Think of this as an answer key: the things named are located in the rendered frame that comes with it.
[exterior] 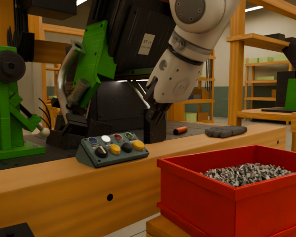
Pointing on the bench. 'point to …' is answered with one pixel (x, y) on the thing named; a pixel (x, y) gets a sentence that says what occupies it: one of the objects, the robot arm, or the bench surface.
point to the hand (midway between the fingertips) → (154, 114)
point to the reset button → (115, 149)
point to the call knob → (102, 151)
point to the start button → (138, 145)
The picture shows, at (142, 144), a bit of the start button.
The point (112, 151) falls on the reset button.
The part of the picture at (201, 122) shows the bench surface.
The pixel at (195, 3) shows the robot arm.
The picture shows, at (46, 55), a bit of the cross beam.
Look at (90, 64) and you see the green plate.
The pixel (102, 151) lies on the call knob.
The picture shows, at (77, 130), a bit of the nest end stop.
